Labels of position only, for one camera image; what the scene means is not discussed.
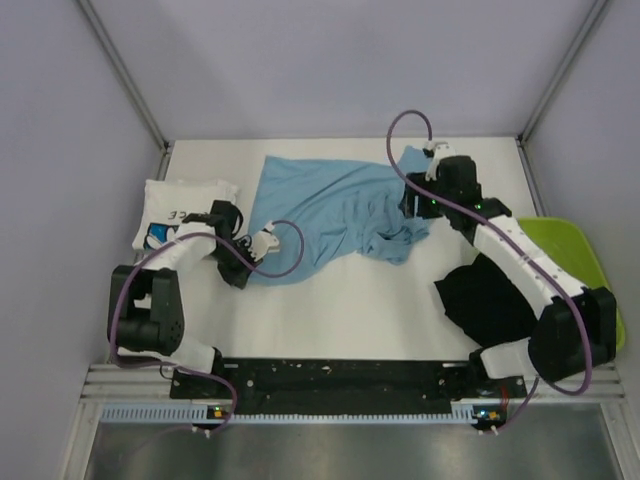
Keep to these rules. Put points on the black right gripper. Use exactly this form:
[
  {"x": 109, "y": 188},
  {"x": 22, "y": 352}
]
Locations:
[{"x": 408, "y": 204}]

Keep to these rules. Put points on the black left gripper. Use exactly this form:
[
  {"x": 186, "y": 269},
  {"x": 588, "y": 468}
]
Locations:
[{"x": 237, "y": 278}]

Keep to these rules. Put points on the light blue t shirt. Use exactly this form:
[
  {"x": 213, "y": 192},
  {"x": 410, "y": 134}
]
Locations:
[{"x": 324, "y": 209}]

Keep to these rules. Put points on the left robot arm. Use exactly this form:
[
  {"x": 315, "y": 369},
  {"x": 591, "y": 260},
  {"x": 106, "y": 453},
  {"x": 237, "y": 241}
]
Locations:
[{"x": 146, "y": 315}]

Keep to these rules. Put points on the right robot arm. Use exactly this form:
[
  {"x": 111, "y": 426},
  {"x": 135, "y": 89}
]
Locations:
[{"x": 574, "y": 326}]

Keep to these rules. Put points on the white folded printed t shirt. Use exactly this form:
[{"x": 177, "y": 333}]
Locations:
[{"x": 168, "y": 203}]

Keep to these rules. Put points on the green plastic bin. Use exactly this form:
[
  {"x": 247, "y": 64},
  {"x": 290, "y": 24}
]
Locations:
[{"x": 568, "y": 246}]

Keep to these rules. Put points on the black t shirt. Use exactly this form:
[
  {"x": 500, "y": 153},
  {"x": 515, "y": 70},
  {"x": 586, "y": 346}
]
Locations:
[{"x": 481, "y": 300}]

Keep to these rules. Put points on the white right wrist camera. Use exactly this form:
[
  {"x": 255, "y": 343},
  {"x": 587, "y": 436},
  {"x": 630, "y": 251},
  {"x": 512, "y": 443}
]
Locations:
[{"x": 438, "y": 149}]

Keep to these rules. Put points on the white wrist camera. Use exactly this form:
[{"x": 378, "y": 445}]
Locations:
[
  {"x": 438, "y": 149},
  {"x": 264, "y": 242}
]

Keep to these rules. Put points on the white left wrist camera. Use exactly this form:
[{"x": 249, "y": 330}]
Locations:
[{"x": 264, "y": 242}]

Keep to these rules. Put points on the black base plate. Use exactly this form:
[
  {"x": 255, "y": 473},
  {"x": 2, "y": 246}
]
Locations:
[{"x": 320, "y": 386}]

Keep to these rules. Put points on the aluminium frame rail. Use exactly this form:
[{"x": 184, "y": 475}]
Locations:
[{"x": 109, "y": 382}]

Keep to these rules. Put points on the light blue cable duct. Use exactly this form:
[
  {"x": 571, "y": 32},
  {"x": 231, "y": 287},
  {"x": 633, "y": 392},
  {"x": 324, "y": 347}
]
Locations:
[{"x": 200, "y": 414}]

